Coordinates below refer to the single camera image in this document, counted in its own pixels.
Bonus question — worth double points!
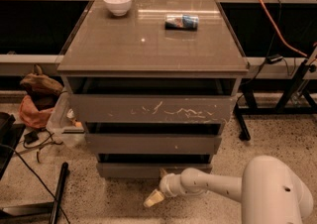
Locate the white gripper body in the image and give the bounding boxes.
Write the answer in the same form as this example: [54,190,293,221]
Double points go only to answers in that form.
[159,173,182,197]

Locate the grey bottom drawer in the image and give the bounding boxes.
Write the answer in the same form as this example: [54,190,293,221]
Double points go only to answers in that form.
[96,154,212,179]

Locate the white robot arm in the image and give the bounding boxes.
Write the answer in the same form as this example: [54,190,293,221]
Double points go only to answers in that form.
[144,156,314,224]

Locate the grey middle drawer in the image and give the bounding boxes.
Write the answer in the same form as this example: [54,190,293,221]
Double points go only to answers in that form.
[85,123,223,155]

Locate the grey drawer cabinet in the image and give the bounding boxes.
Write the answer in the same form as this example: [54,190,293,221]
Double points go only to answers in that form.
[56,0,250,169]

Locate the grey scratched top drawer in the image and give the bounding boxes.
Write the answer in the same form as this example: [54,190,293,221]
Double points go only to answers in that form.
[70,94,236,124]

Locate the black pole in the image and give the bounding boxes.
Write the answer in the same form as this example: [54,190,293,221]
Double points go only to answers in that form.
[49,163,68,224]

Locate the clear plastic container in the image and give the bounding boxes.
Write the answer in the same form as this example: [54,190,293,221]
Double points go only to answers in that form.
[46,92,85,148]

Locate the small black box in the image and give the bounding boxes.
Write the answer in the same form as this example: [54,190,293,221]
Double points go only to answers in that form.
[24,131,39,144]

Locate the orange cloth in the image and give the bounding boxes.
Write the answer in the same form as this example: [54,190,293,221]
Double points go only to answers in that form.
[19,95,53,129]

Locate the blue soda can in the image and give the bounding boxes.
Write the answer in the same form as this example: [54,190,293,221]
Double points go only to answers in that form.
[164,14,199,31]

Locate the black metal stand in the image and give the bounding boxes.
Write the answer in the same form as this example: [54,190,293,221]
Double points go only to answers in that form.
[234,47,317,141]

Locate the black power adapter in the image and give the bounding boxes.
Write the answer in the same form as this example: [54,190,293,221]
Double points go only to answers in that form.
[265,54,283,64]

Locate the white bowl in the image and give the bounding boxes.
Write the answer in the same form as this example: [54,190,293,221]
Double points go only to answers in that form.
[103,0,133,17]

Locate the black floor cable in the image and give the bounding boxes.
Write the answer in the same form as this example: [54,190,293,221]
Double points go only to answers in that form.
[0,143,71,224]

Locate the orange cable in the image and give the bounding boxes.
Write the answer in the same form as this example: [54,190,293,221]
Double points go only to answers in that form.
[250,0,309,58]

